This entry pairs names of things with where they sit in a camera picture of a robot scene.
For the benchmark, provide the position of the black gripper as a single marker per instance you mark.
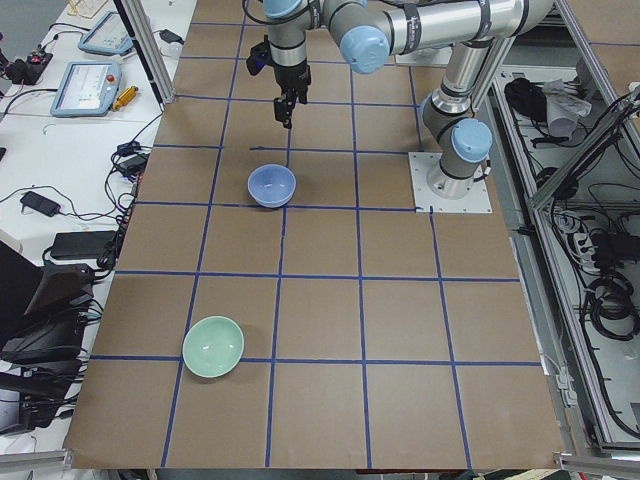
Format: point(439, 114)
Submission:
point(291, 77)

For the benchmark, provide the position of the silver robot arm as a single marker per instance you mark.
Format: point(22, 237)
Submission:
point(367, 38)
point(457, 135)

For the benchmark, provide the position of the blue bowl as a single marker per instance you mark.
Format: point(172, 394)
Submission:
point(272, 185)

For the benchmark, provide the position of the yellow cylindrical tool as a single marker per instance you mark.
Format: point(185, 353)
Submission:
point(125, 98)

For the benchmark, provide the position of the far blue teach pendant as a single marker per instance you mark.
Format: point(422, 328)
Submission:
point(108, 37)

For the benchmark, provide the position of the blue teach pendant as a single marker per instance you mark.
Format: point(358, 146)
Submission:
point(87, 89)
point(108, 37)

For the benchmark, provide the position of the near blue teach pendant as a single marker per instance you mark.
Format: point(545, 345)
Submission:
point(87, 89)

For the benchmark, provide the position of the brown paper table cover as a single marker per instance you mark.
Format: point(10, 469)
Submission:
point(375, 336)

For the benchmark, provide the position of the black flat power brick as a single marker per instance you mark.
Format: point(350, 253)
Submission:
point(81, 245)

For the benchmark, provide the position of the black power adapter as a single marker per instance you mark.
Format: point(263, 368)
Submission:
point(40, 204)

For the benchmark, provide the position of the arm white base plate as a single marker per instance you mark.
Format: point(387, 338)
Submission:
point(433, 192)

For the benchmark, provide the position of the aluminium frame post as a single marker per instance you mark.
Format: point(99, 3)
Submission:
point(139, 29)

